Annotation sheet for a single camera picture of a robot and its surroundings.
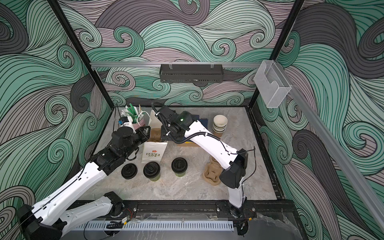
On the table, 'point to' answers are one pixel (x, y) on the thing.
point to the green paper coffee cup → (180, 174)
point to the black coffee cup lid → (129, 171)
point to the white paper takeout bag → (153, 152)
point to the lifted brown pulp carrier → (155, 135)
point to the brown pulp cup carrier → (211, 174)
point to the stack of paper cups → (219, 124)
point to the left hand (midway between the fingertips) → (150, 126)
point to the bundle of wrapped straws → (130, 110)
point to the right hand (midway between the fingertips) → (166, 137)
